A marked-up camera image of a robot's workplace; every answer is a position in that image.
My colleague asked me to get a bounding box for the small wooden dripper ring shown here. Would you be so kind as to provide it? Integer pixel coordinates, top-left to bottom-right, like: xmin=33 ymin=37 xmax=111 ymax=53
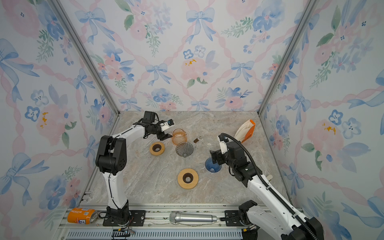
xmin=149 ymin=141 xmax=166 ymax=156

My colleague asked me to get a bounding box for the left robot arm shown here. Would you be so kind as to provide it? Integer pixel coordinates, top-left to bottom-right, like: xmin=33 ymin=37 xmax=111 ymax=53
xmin=96 ymin=119 xmax=175 ymax=222

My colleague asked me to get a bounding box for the large wooden dripper ring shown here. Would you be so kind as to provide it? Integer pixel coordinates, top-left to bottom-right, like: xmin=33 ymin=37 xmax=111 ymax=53
xmin=177 ymin=167 xmax=199 ymax=190

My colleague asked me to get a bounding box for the blue glass dripper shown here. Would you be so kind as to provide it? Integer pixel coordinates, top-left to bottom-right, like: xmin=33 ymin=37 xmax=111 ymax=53
xmin=205 ymin=158 xmax=222 ymax=173

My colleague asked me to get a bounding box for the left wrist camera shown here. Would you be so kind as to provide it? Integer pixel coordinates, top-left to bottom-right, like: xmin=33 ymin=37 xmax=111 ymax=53
xmin=141 ymin=111 xmax=175 ymax=126

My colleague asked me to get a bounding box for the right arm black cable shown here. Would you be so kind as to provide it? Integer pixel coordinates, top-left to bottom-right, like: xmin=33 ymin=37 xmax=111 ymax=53
xmin=218 ymin=132 xmax=313 ymax=238

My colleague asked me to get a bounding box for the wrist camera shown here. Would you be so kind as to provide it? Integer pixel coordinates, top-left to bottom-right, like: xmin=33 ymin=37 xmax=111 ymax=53
xmin=218 ymin=135 xmax=228 ymax=155
xmin=141 ymin=111 xmax=175 ymax=126

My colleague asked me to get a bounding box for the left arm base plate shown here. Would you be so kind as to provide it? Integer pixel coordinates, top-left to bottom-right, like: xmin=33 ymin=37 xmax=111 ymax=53
xmin=103 ymin=210 xmax=146 ymax=227

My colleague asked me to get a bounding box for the silver microphone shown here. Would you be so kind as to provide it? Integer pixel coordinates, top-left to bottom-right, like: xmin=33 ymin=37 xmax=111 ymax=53
xmin=169 ymin=212 xmax=218 ymax=224

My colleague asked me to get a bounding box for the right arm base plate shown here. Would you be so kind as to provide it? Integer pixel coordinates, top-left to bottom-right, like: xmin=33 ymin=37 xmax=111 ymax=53
xmin=224 ymin=210 xmax=247 ymax=228

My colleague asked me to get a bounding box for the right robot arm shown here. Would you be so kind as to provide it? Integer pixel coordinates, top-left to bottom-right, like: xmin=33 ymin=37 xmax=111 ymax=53
xmin=210 ymin=141 xmax=325 ymax=240

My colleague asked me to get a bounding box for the aluminium front rail frame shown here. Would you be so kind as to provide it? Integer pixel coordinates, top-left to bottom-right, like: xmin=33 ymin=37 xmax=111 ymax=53
xmin=56 ymin=203 xmax=314 ymax=240

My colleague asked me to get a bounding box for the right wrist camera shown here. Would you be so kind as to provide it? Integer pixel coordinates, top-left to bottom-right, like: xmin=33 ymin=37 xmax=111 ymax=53
xmin=218 ymin=135 xmax=228 ymax=155

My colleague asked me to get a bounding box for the coffee filter pack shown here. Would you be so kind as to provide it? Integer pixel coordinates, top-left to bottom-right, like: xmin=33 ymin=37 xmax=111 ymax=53
xmin=234 ymin=120 xmax=256 ymax=143

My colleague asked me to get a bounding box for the grey glass dripper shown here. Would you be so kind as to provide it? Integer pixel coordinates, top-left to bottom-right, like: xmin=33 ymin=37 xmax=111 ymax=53
xmin=176 ymin=142 xmax=194 ymax=158

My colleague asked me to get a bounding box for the orange glass carafe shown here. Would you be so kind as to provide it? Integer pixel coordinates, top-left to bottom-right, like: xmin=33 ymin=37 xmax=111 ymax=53
xmin=172 ymin=129 xmax=188 ymax=146

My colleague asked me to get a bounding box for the orange can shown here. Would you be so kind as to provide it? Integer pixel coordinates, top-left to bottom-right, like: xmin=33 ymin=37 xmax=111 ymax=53
xmin=67 ymin=208 xmax=98 ymax=225

